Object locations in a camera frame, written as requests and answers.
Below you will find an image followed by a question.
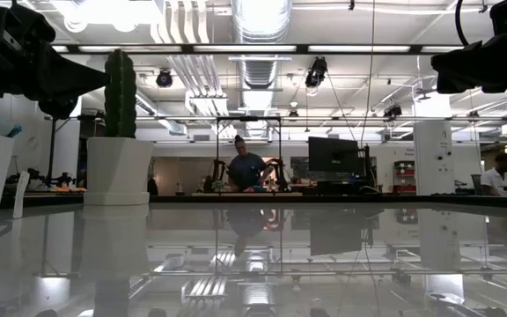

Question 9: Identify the red storage shelf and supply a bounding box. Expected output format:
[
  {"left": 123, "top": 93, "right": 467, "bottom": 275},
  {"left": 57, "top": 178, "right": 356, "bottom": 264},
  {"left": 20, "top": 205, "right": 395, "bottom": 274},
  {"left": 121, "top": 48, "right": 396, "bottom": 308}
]
[{"left": 393, "top": 159, "right": 415, "bottom": 194}]

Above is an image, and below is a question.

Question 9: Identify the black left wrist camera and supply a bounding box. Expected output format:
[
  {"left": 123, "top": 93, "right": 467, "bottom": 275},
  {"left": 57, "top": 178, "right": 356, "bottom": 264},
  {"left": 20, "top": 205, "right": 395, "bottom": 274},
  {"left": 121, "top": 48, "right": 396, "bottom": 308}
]
[{"left": 0, "top": 2, "right": 57, "bottom": 46}]

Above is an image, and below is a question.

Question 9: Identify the brown partition panel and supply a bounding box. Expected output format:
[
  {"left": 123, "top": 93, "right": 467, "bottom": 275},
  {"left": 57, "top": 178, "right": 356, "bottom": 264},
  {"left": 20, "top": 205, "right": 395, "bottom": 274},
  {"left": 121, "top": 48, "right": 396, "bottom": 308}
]
[{"left": 152, "top": 156, "right": 219, "bottom": 195}]

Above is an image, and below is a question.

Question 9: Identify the long LED light bar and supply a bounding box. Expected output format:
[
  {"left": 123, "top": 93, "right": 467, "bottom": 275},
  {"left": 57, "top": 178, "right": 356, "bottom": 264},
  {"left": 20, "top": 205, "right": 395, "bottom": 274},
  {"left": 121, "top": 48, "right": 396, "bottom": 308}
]
[{"left": 50, "top": 42, "right": 466, "bottom": 56}]

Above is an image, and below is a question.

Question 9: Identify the white pillar cabinet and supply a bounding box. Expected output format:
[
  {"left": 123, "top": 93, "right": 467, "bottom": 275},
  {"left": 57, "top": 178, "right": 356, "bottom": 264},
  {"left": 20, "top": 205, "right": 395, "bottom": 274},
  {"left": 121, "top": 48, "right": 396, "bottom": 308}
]
[{"left": 413, "top": 94, "right": 456, "bottom": 195}]

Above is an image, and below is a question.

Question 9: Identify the white fabric care tag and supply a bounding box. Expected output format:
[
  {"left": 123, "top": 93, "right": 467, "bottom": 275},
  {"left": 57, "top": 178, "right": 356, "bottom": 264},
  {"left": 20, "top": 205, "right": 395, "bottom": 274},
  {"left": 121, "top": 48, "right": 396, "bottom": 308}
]
[{"left": 12, "top": 170, "right": 31, "bottom": 220}]

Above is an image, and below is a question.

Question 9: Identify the person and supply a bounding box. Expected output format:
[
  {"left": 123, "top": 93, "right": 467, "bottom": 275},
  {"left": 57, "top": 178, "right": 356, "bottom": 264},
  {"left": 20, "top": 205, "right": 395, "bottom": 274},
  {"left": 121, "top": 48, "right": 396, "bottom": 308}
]
[
  {"left": 480, "top": 152, "right": 507, "bottom": 197},
  {"left": 226, "top": 134, "right": 275, "bottom": 194}
]

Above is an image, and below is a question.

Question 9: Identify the black table stand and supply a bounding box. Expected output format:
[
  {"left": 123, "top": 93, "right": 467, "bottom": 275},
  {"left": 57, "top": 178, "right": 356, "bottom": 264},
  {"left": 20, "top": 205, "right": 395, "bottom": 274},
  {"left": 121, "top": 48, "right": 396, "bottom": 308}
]
[{"left": 9, "top": 114, "right": 105, "bottom": 188}]

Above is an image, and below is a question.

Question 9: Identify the black computer monitor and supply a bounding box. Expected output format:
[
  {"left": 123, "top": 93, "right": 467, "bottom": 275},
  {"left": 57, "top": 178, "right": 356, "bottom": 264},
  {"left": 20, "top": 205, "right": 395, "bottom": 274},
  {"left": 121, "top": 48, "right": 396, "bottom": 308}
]
[{"left": 308, "top": 136, "right": 365, "bottom": 177}]

